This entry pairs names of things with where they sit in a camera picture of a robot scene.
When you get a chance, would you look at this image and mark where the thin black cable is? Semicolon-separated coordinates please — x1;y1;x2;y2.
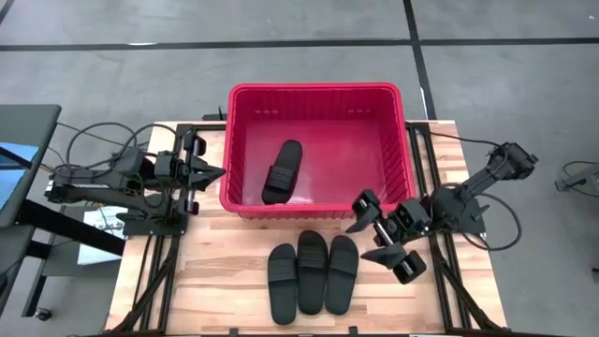
429;130;503;150
55;121;152;148

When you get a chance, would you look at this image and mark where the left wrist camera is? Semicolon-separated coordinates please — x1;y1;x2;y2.
153;149;178;180

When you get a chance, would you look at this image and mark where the black desk frame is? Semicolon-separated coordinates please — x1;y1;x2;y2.
0;198;127;324

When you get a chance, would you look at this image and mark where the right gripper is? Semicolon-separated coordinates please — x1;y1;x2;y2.
344;189;428;286

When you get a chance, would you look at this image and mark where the red plastic bin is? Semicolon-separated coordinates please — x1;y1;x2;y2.
218;82;418;221

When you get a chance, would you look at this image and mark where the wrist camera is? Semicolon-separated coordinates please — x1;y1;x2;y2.
153;149;178;180
395;198;431;231

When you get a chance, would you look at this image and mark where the black table clamp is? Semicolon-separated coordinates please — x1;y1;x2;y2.
201;106;229;122

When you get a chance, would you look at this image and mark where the white paper sheet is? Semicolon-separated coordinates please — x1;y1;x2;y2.
77;205;130;267

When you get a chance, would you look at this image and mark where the grey desk base plate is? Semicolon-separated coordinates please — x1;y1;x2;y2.
40;204;118;278

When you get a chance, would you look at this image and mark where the dark grey desk top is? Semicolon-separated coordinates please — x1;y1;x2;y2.
0;103;63;228

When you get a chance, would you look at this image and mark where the black looped cable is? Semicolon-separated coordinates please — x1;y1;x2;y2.
460;189;523;253
65;121;182;170

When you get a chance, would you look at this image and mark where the black slide sandal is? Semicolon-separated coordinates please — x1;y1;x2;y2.
260;139;304;206
267;242;300;326
324;234;360;316
296;229;329;316

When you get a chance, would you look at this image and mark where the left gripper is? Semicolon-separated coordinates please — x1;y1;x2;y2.
173;126;227;217

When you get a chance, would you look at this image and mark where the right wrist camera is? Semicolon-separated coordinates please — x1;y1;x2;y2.
395;198;431;231

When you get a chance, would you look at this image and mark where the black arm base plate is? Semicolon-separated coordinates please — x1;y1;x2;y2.
437;196;489;235
115;211;188;237

